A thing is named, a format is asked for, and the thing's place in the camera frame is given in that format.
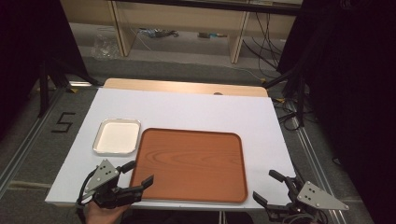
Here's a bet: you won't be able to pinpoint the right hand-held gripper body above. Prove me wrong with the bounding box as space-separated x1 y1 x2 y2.
266 176 350 224

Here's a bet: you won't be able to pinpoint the bundle of blue black cables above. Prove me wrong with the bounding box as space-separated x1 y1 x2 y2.
137 27 180 39

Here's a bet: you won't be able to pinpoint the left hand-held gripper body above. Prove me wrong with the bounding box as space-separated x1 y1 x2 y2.
83 159 144 210

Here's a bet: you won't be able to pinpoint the right gripper grey cable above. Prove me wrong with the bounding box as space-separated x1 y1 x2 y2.
281 211 329 224

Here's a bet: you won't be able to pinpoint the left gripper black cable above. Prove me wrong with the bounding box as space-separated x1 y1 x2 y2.
75 169 98 223

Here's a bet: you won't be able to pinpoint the black floor cables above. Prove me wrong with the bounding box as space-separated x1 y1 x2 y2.
273 97 314 133

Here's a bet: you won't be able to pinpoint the white table cover board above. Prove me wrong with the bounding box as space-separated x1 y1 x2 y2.
45 87 297 210

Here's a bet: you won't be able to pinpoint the black curtain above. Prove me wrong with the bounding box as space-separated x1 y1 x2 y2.
276 0 396 224
0 0 90 139

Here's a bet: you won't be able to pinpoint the black metal stand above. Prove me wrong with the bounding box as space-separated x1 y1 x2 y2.
36 57 102 119
263 66 309 128

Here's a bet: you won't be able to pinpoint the clear plastic bag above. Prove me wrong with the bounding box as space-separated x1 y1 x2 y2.
90 28 123 61

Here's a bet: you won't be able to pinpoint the small brown teal object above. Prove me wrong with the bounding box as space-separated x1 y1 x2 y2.
197 31 229 39

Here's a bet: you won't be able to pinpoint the light wooden shelf unit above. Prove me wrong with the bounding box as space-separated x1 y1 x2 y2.
60 0 304 64

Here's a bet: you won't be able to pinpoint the brown wooden tray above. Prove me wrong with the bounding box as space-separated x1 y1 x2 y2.
129 127 249 203

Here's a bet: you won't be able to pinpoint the white rectangular dish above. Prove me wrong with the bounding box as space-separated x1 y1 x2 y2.
92 118 142 157

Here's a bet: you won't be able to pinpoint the person's left hand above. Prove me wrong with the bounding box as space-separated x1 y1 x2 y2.
85 200 131 224

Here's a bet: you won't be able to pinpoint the metal floor rail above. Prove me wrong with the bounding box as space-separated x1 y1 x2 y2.
0 88 69 198
284 98 354 224

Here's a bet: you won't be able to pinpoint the light wooden table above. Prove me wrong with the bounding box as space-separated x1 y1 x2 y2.
102 77 269 98

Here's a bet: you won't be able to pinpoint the hanging black cables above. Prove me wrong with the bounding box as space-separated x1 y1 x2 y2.
242 11 283 72

